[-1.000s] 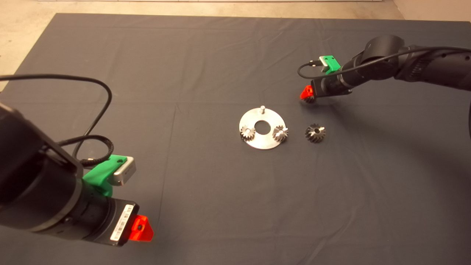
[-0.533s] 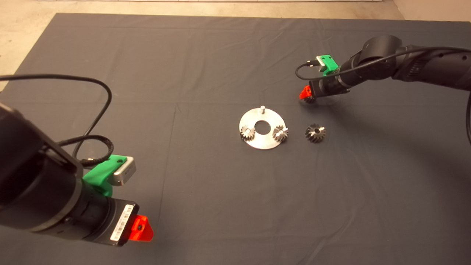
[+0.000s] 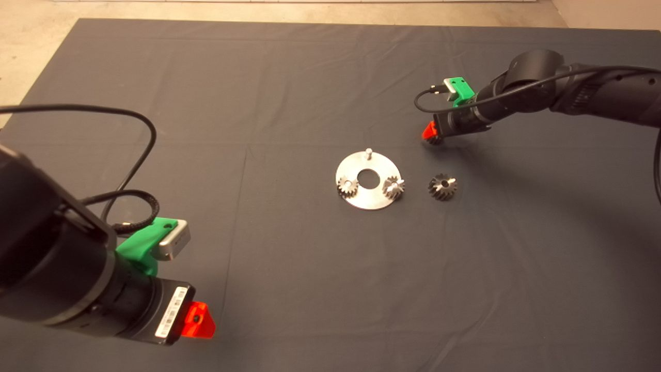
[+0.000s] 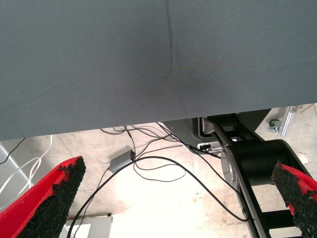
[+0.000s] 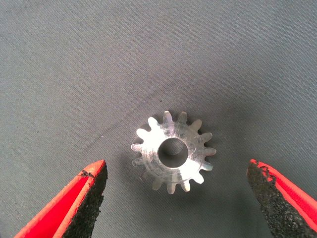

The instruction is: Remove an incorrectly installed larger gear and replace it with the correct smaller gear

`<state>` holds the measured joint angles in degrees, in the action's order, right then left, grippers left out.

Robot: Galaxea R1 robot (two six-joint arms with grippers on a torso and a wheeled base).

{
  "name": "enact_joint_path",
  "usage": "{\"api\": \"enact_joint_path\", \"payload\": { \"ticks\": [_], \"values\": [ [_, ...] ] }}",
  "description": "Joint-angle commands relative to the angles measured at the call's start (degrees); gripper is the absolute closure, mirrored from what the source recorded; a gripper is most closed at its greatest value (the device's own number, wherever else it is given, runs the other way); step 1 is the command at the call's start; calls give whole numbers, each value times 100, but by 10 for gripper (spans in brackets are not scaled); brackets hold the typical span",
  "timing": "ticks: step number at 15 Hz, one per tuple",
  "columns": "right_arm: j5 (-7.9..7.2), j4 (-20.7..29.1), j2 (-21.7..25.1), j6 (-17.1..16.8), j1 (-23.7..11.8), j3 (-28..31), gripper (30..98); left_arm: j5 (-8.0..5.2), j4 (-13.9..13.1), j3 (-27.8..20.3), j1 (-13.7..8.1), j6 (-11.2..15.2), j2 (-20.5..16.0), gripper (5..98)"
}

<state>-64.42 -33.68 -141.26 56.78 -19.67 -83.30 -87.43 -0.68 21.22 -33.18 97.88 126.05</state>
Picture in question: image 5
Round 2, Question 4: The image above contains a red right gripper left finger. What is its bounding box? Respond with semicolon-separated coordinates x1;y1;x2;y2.
13;159;108;238

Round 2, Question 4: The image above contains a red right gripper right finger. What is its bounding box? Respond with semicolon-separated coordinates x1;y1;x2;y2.
246;159;317;238

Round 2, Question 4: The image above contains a small steel gear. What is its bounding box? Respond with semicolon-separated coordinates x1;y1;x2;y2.
130;110;217;195

